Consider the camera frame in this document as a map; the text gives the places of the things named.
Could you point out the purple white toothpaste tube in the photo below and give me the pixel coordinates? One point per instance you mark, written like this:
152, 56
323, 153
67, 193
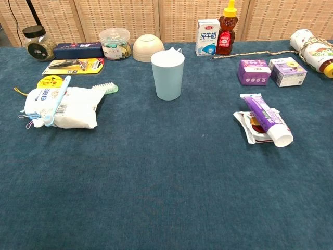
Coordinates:
262, 118

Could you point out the white snack packet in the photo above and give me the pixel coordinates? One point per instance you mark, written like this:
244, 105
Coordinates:
245, 122

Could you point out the yellow tape measure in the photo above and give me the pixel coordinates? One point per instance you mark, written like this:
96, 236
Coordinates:
48, 82

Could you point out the blue table cloth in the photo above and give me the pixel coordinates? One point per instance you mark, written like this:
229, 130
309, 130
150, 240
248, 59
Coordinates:
166, 182

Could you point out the white purple juice carton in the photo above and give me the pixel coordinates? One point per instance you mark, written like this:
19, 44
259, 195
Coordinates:
287, 73

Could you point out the navy blue rectangular box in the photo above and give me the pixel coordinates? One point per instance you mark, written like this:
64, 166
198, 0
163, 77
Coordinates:
78, 51

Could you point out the blue binder clip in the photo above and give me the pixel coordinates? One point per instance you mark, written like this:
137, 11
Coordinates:
29, 114

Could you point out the light blue plastic cup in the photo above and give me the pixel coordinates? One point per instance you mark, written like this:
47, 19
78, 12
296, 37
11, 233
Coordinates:
167, 78

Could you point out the white wet wipes pack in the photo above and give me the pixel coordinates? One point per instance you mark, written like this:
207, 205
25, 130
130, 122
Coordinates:
75, 109

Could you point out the white label bottle yellow cap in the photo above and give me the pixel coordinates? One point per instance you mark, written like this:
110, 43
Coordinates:
312, 56

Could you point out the white blue milk carton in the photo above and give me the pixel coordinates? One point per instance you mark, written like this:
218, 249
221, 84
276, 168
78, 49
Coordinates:
206, 39

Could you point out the clear jar of clips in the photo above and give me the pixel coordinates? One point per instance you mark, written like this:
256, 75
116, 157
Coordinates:
115, 44

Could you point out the black tripod stand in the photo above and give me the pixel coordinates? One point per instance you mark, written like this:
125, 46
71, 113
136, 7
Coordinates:
32, 13

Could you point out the glass jar with black lid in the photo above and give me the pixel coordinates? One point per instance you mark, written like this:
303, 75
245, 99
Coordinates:
39, 49

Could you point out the light blue toothbrush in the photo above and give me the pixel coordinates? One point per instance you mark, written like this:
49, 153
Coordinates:
58, 101

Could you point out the purple cardboard box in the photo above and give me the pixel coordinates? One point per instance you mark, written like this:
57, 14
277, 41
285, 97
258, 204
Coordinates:
253, 73

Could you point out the beige upturned bowl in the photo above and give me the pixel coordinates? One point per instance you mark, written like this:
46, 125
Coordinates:
147, 48

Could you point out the honey bear bottle yellow cap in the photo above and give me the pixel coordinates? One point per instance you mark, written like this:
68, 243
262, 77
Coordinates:
225, 39

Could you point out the bamboo folding screen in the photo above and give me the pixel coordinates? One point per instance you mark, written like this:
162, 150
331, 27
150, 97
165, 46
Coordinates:
117, 15

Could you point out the razor in yellow blister pack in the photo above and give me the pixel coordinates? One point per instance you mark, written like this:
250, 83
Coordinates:
74, 67

